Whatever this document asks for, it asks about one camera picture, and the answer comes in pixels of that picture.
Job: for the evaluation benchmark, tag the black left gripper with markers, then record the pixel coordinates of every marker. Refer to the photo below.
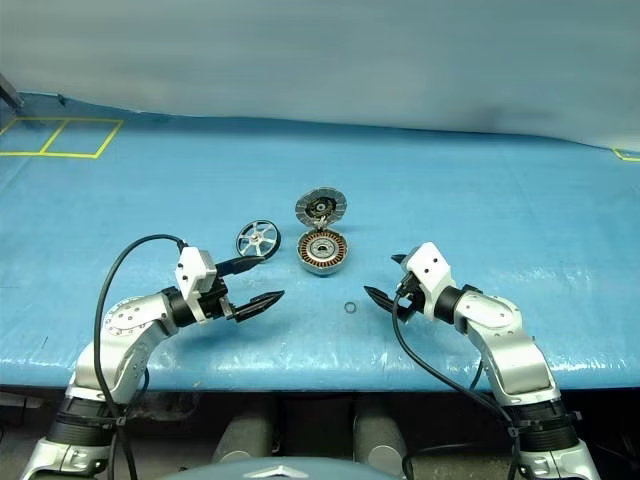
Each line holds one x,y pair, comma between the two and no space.
215,306

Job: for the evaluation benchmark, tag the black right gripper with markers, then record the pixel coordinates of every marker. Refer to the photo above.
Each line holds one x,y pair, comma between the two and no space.
411,292

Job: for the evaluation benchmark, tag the silver spoked rotor wheel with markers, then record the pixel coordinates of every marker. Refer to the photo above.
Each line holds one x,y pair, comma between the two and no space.
258,240

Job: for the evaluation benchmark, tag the motor stator with copper windings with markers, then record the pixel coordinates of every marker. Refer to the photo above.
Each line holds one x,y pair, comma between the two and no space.
322,252

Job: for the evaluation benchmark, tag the small round metal lid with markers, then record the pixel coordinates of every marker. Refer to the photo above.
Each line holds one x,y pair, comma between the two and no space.
320,205

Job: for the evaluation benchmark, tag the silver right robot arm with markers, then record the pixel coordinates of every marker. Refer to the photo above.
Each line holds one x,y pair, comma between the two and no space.
505,340

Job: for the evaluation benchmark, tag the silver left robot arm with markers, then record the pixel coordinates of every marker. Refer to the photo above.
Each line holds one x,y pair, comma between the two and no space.
125,325

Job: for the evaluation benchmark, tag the blue table cover sheet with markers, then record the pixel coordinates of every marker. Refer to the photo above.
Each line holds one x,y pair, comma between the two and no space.
320,210

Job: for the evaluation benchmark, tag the grey rounded leg shape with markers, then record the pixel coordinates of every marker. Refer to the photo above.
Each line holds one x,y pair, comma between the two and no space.
245,430
377,430

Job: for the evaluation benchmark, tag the grey-blue robot torso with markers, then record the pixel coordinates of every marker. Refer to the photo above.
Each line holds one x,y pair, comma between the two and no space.
280,470

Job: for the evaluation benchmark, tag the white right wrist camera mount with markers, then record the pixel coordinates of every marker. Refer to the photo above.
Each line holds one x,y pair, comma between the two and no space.
430,267

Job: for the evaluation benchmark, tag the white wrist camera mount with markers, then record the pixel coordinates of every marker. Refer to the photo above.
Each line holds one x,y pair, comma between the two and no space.
430,267
192,270

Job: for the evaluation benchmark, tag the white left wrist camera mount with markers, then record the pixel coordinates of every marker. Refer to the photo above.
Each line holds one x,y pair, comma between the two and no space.
192,270

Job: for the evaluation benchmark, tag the dark metal bracket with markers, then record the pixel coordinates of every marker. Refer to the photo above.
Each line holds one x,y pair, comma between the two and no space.
11,95

